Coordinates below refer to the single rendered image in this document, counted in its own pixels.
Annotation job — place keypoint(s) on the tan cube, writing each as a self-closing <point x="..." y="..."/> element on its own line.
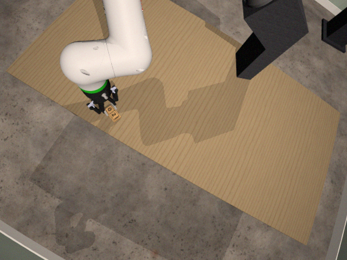
<point x="109" y="109"/>
<point x="114" y="115"/>

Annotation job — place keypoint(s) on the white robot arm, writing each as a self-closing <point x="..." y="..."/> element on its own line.
<point x="126" y="51"/>

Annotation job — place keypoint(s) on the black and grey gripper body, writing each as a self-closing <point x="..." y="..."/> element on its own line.
<point x="102" y="100"/>

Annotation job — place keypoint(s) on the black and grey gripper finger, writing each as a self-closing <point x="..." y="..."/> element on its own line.
<point x="115" y="96"/>
<point x="91" y="106"/>

